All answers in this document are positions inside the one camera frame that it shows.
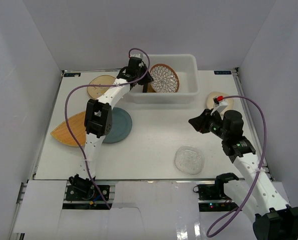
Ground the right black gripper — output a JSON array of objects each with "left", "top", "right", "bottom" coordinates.
[{"left": 188, "top": 108, "right": 229, "bottom": 140}]

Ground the black yellow square plate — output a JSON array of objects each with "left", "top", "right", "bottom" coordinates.
[{"left": 142, "top": 84, "right": 155, "bottom": 93}]

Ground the floral round bowl plate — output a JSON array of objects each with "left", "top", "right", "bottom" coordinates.
[{"left": 150, "top": 63, "right": 180, "bottom": 93}]

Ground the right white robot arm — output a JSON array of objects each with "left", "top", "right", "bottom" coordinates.
[{"left": 188, "top": 109, "right": 298, "bottom": 240}]

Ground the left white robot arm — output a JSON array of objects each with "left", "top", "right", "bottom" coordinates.
[{"left": 64, "top": 54, "right": 152, "bottom": 185}]

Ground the white plastic bin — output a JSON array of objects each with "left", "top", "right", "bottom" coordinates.
[{"left": 128, "top": 54, "right": 200, "bottom": 104}]

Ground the cream panda dish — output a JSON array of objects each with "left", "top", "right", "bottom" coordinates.
[{"left": 205, "top": 91, "right": 234, "bottom": 110}]

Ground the clear glass plate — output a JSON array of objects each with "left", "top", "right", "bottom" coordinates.
[{"left": 174, "top": 145, "right": 205, "bottom": 175}]

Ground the teal round plate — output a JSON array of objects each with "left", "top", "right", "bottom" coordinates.
[{"left": 103, "top": 107, "right": 133, "bottom": 144}]

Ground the beige bird painted plate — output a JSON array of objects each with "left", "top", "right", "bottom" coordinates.
[{"left": 87, "top": 75, "right": 115, "bottom": 99}]

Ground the orange woven fan plate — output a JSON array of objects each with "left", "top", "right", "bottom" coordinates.
[{"left": 51, "top": 111, "right": 86, "bottom": 147}]

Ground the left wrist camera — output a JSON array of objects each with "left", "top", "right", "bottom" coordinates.
[{"left": 133, "top": 52, "right": 144, "bottom": 59}]

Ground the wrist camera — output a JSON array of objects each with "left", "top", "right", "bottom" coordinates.
[
  {"left": 133, "top": 52, "right": 144, "bottom": 59},
  {"left": 211, "top": 95, "right": 228, "bottom": 115}
]

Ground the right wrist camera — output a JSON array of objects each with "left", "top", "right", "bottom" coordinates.
[{"left": 211, "top": 95, "right": 228, "bottom": 115}]

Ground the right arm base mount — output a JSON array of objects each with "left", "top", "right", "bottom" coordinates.
[{"left": 192, "top": 184, "right": 237, "bottom": 213}]

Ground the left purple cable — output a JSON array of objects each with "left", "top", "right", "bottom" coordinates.
[{"left": 64, "top": 47, "right": 149, "bottom": 210}]

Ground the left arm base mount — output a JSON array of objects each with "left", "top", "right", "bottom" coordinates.
[{"left": 63, "top": 174, "right": 115, "bottom": 210}]

